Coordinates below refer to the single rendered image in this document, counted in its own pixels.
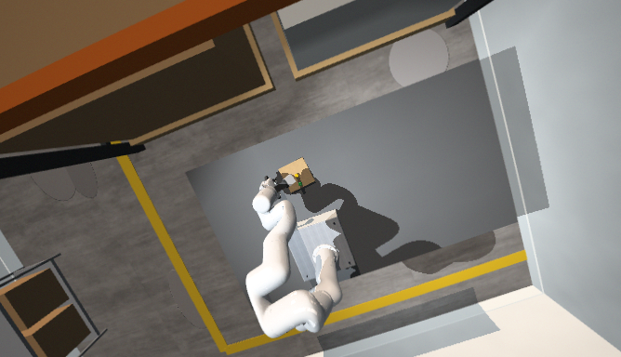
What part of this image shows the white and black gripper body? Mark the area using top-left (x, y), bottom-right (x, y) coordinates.
top-left (260, 178), bottom-right (281, 202)

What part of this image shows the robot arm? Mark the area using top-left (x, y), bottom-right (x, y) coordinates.
top-left (246, 174), bottom-right (342, 338)

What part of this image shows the tan square mat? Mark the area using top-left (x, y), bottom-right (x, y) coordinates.
top-left (278, 157), bottom-right (315, 192)

